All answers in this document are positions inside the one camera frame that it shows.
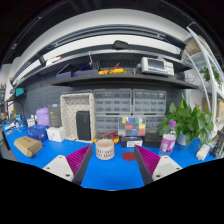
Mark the dark blue storage bin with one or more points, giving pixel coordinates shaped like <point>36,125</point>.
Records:
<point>82,69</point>

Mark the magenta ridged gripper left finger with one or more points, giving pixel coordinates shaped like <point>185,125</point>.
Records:
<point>71,167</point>

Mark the green potted plant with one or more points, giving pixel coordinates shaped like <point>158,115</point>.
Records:
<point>191,122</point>

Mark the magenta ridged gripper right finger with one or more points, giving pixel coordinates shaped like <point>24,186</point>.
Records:
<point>154,167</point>

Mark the white oscilloscope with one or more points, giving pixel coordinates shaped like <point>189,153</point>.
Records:
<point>156,66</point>

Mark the grey drawer cabinet right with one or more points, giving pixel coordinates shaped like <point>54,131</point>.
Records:
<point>152,105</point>

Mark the white wire rack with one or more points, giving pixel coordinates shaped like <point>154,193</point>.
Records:
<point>207,75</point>

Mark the black box beside plant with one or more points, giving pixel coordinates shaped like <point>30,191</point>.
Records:
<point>152,140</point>

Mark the dark red round coaster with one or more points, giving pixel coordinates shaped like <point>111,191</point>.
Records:
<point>128,156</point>

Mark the brown cardboard box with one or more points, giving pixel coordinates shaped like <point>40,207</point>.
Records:
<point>28,146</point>

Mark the colourful parts organizer case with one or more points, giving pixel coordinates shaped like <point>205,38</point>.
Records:
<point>132,126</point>

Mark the yellow multimeter with leads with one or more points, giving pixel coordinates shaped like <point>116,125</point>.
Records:
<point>113,70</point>

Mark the red and yellow tool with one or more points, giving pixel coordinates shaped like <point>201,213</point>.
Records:
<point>113,136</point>

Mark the small black labelled box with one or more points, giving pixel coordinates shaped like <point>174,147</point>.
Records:
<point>131,141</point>

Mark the grey drawer cabinet left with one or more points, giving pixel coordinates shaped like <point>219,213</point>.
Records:
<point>109,105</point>

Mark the white pegboard tray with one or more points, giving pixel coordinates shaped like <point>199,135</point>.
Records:
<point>70,104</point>

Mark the grey drawer cabinet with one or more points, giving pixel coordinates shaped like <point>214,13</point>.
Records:
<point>152,105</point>
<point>109,105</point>

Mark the black rectangular speaker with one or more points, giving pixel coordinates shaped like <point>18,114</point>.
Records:
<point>83,125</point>

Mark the blue cardboard box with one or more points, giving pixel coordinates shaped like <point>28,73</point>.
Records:
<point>38,132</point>

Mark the plastic water bottle purple cap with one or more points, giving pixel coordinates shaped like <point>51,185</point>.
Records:
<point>168,139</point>

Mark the dark grey upright box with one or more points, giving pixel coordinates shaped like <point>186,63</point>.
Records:
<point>54,115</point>

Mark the dark metal shelf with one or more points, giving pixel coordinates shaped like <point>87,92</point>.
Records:
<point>130,78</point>

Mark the small white box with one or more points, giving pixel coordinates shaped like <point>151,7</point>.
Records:
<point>56,134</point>

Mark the white power adapter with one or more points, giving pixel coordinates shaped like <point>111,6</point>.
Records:
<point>202,152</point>

